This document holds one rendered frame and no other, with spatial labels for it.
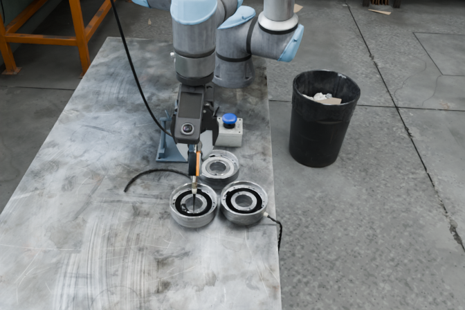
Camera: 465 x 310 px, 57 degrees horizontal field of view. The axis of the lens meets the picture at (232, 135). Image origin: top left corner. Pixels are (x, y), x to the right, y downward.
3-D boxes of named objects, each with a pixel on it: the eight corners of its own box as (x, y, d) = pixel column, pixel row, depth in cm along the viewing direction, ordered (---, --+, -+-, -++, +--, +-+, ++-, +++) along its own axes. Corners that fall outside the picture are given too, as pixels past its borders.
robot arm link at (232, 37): (224, 38, 144) (225, -2, 136) (261, 47, 141) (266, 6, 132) (209, 53, 135) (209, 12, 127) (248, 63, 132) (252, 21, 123)
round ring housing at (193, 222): (212, 234, 92) (212, 221, 89) (164, 225, 93) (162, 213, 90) (221, 198, 100) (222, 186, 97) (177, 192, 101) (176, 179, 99)
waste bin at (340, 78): (348, 174, 227) (367, 106, 201) (284, 170, 227) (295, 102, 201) (338, 134, 254) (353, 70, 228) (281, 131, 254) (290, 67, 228)
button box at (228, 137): (241, 147, 115) (242, 133, 112) (214, 146, 115) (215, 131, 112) (241, 129, 121) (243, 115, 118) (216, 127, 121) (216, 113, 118)
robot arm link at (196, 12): (226, -17, 73) (205, -1, 67) (224, 42, 80) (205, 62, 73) (185, -25, 75) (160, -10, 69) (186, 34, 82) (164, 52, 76)
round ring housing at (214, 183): (245, 185, 104) (246, 172, 101) (203, 195, 101) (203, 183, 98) (230, 158, 111) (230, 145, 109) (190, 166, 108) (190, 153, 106)
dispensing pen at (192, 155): (185, 216, 90) (188, 135, 89) (187, 211, 94) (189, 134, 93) (196, 216, 90) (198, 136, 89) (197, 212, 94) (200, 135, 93)
